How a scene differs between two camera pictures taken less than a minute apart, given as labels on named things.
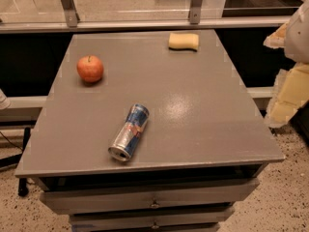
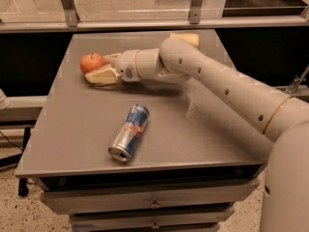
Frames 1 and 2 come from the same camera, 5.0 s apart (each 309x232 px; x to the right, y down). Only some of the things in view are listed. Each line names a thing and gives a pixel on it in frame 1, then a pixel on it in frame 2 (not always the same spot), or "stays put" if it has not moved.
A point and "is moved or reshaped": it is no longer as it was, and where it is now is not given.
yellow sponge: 183,42 stays put
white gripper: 298,39 to 126,65
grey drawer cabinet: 205,145 stays put
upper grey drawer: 103,198 stays put
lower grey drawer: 168,216 stays put
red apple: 90,68 is moved or reshaped
